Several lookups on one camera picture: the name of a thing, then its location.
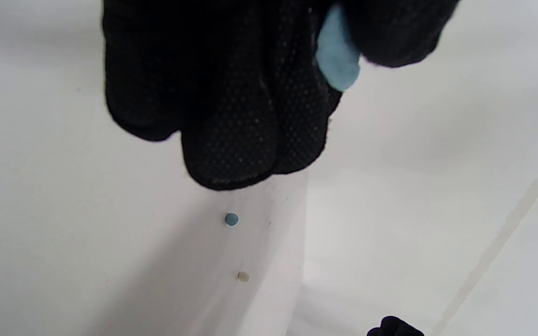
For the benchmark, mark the person's right hand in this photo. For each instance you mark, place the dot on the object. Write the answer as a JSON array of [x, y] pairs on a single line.
[[395, 327]]

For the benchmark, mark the person's left hand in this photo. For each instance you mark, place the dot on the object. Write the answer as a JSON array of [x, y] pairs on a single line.
[[231, 93]]

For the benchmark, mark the olive yellow plasticine ball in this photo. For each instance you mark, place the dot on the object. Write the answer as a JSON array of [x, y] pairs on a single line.
[[243, 276]]

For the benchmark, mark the light blue plasticine ball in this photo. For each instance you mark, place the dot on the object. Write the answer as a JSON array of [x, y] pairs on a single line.
[[336, 56]]

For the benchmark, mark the dark blue plasticine ball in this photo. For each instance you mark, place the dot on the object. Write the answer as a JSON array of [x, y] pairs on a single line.
[[231, 219]]

